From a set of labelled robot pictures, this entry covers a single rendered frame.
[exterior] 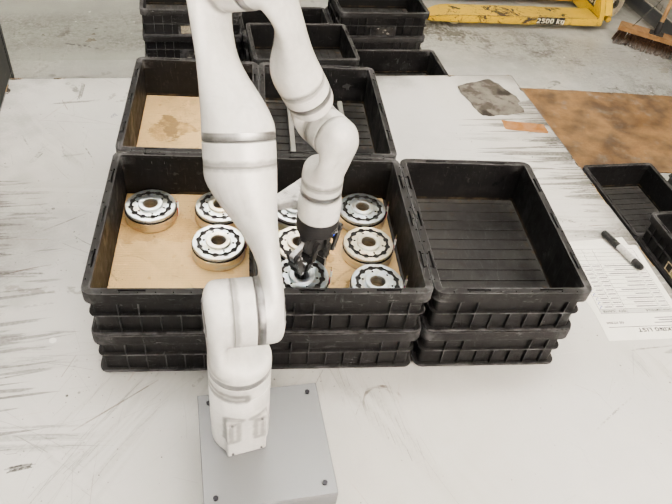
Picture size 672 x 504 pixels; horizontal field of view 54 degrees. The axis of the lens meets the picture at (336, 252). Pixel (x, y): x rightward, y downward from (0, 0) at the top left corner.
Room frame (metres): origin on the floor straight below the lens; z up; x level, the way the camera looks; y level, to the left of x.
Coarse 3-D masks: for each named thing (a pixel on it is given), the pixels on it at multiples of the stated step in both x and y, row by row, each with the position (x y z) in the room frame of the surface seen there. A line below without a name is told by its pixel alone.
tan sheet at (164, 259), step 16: (192, 208) 1.05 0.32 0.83; (176, 224) 0.99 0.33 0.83; (192, 224) 1.00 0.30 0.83; (128, 240) 0.92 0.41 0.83; (144, 240) 0.93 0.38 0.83; (160, 240) 0.94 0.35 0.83; (176, 240) 0.94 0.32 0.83; (128, 256) 0.88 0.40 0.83; (144, 256) 0.89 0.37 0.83; (160, 256) 0.89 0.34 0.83; (176, 256) 0.90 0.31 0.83; (112, 272) 0.83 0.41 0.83; (128, 272) 0.84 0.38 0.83; (144, 272) 0.84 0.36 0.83; (160, 272) 0.85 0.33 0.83; (176, 272) 0.86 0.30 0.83; (192, 272) 0.86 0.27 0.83; (208, 272) 0.87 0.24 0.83; (224, 272) 0.87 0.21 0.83; (240, 272) 0.88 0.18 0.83
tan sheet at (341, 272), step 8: (384, 224) 1.08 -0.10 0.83; (344, 232) 1.04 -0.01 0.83; (384, 232) 1.06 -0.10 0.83; (336, 248) 0.99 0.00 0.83; (328, 256) 0.96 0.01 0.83; (336, 256) 0.96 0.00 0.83; (392, 256) 0.99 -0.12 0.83; (328, 264) 0.94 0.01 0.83; (336, 264) 0.94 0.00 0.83; (344, 264) 0.94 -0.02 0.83; (392, 264) 0.96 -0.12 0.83; (328, 272) 0.91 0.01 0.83; (336, 272) 0.92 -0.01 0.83; (344, 272) 0.92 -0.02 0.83; (352, 272) 0.92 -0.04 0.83; (336, 280) 0.90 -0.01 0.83; (344, 280) 0.90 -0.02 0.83
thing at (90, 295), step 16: (112, 160) 1.04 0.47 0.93; (112, 176) 1.01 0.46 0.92; (112, 192) 0.95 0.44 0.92; (96, 224) 0.85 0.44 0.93; (96, 240) 0.81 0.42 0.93; (96, 256) 0.77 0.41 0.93; (256, 272) 0.79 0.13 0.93; (96, 288) 0.70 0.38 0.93; (112, 288) 0.71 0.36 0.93; (128, 288) 0.71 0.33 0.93; (144, 288) 0.72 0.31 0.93; (160, 288) 0.72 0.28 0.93; (176, 288) 0.73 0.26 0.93; (192, 288) 0.73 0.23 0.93
